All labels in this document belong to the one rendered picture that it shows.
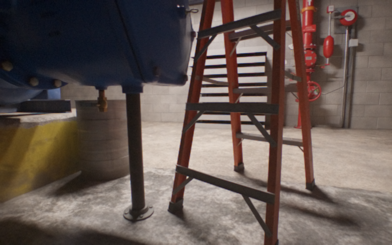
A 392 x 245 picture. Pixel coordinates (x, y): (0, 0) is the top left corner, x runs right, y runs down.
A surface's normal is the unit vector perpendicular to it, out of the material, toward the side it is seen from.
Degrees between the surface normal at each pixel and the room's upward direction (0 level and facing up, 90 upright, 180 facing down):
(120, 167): 90
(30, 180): 90
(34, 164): 90
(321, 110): 90
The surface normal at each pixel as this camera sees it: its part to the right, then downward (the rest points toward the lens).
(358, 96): -0.31, 0.12
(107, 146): 0.44, 0.11
